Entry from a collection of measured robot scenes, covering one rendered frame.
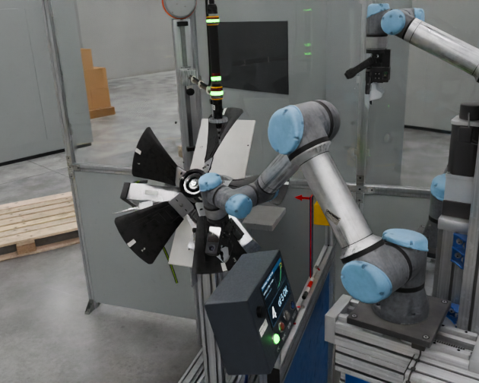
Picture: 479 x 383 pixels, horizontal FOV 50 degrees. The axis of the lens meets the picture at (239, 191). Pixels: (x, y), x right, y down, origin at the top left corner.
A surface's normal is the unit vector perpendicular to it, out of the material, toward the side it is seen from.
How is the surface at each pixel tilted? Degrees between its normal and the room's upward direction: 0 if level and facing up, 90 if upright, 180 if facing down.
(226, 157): 50
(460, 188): 90
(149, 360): 0
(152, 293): 90
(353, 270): 96
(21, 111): 90
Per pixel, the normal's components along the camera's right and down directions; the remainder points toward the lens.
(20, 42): 0.70, 0.22
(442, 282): -0.55, 0.30
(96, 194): -0.34, 0.33
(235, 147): -0.29, -0.35
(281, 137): -0.77, 0.14
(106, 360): -0.04, -0.94
